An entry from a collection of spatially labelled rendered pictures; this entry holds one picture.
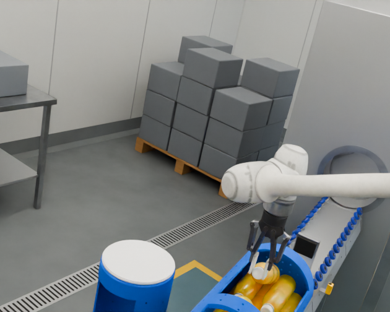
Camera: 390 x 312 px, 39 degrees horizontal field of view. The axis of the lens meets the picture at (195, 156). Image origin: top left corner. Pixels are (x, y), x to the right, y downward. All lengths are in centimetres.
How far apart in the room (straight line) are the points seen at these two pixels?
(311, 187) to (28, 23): 377
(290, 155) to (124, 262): 82
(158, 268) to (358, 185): 94
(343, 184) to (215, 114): 362
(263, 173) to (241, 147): 344
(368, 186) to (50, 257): 280
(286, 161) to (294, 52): 528
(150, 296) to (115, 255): 21
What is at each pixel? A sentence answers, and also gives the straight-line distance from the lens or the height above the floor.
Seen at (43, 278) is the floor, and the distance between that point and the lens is 368.
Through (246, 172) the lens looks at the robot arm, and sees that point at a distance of 145.
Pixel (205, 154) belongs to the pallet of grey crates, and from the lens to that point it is 510.
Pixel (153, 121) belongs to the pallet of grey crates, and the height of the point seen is 38.
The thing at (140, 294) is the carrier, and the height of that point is 99.
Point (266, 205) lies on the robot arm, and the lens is 164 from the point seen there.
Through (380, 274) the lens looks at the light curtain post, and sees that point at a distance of 260.
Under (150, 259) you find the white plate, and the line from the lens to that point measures 211.
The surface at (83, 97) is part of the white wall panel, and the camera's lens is 550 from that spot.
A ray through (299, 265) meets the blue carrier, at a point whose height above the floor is 121.
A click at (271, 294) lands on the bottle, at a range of 190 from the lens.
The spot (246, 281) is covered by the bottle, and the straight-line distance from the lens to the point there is 193.
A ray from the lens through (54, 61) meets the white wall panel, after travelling 514.
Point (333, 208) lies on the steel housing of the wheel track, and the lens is 320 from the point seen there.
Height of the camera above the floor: 221
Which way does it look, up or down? 22 degrees down
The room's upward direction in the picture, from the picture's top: 12 degrees clockwise
